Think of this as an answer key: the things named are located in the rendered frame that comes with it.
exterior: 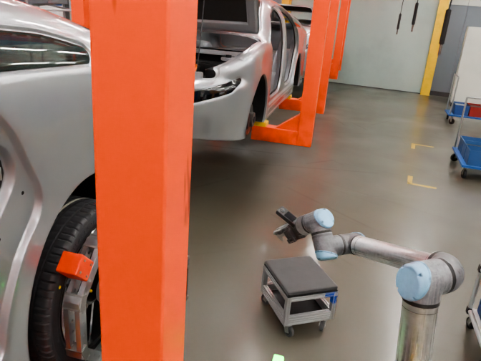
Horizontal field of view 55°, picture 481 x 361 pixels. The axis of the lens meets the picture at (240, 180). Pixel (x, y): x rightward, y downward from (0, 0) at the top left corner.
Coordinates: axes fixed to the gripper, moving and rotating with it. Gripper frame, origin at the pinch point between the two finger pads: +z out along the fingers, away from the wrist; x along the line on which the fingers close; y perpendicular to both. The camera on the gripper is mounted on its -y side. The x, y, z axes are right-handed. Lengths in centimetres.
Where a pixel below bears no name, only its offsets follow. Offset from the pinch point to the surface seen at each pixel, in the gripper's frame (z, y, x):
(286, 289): 48, 43, 19
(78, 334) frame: -12, -23, -102
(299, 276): 53, 46, 36
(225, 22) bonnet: 153, -156, 213
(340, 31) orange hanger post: 429, -130, 794
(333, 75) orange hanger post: 489, -58, 765
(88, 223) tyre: -15, -52, -78
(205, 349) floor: 80, 44, -32
